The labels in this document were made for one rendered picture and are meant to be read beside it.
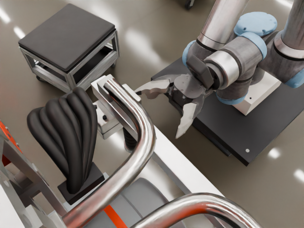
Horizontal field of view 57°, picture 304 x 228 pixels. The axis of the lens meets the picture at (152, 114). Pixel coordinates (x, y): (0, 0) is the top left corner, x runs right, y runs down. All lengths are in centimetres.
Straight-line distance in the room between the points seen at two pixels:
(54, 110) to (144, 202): 20
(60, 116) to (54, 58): 112
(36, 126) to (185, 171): 21
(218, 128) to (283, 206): 52
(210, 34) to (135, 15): 138
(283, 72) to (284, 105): 32
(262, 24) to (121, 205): 90
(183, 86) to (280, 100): 82
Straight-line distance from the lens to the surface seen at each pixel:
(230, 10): 86
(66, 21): 167
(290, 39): 105
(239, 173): 151
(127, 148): 65
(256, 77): 129
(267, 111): 136
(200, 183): 39
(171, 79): 67
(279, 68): 112
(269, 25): 117
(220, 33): 87
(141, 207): 45
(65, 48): 152
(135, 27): 210
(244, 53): 74
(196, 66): 59
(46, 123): 38
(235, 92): 84
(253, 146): 124
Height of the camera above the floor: 135
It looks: 57 degrees down
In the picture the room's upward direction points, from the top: straight up
